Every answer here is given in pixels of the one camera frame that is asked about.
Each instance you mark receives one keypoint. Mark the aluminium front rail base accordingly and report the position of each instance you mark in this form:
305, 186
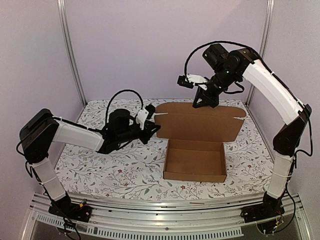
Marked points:
202, 219

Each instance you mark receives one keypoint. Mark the left aluminium frame post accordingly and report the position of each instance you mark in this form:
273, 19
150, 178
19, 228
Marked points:
61, 6

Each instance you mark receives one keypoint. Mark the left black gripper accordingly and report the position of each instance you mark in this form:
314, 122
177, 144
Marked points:
148, 133

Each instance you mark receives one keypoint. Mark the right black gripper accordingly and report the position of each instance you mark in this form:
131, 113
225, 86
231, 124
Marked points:
207, 93

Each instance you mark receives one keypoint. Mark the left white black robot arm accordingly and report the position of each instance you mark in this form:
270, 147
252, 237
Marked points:
36, 137

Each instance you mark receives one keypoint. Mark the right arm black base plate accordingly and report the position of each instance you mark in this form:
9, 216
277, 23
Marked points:
257, 212

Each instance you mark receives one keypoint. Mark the brown cardboard box sheet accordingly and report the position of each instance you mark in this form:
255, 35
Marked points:
196, 140

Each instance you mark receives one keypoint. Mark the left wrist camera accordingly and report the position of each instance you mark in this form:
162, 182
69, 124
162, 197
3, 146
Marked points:
144, 114

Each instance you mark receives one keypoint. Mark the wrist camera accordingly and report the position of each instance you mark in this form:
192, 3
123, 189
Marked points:
144, 114
191, 80

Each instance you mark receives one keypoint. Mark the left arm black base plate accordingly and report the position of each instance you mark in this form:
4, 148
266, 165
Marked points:
73, 211

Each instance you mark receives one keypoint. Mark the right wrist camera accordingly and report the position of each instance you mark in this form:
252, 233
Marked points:
191, 80

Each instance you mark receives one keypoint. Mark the floral patterned table mat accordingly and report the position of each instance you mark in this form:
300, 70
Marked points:
136, 171

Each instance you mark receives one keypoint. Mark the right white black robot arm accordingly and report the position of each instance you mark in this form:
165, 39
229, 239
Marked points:
231, 67

